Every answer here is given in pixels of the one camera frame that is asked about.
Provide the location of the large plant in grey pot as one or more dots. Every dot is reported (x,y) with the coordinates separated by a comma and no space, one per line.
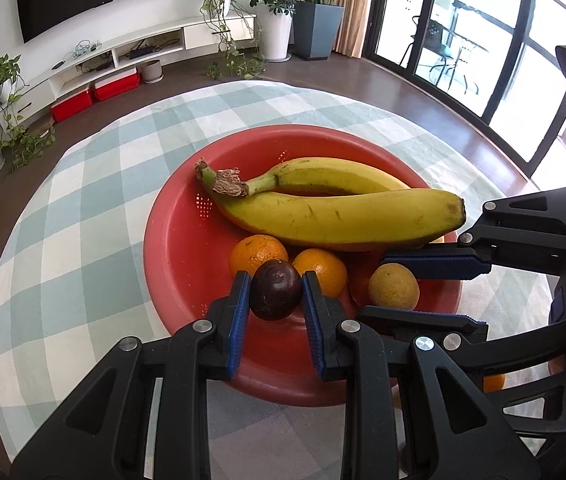
(318,30)

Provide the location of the plant in tall white pot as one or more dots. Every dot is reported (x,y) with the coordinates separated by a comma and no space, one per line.
(278,35)

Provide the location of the red colander bowl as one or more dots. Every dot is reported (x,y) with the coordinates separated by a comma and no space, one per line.
(188,240)

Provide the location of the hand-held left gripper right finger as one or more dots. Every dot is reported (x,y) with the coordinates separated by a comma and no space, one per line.
(313,325)

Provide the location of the dark purple round fruit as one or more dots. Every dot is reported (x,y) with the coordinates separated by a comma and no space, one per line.
(275,290)

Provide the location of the black media device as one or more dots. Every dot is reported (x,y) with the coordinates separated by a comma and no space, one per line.
(140,52)

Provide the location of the glass sliding door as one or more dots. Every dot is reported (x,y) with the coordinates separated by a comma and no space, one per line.
(513,85)

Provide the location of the green white checked tablecloth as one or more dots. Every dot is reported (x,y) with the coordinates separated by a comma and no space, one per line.
(113,185)

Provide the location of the white television cabinet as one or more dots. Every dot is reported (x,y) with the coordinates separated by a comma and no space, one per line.
(203,35)

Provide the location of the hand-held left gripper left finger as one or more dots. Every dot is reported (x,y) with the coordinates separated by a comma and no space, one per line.
(240,320)

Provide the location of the orange with green stem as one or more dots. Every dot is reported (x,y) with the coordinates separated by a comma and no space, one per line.
(258,252)

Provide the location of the small grey pot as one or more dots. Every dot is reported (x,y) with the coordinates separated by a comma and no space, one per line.
(152,72)

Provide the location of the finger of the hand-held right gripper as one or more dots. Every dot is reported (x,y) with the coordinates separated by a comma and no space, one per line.
(433,266)
(413,319)

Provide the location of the black metal chair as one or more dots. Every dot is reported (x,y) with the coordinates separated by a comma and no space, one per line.
(415,40)

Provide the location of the trailing plant in white pot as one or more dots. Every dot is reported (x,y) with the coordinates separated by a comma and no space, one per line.
(223,7)

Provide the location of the yellow banana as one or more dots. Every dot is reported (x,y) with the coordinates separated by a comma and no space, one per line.
(333,172)
(338,220)

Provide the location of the red storage box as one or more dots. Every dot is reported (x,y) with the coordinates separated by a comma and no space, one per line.
(117,87)
(72,106)

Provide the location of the smooth orange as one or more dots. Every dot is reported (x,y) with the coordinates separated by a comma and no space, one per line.
(325,267)

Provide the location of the beige curtain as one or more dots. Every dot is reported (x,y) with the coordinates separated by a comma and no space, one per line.
(355,10)

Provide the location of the trailing pothos in white pot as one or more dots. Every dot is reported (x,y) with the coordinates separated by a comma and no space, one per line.
(5,72)

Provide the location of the yellow-green round fruit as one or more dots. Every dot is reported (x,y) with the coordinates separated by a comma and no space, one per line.
(393,290)

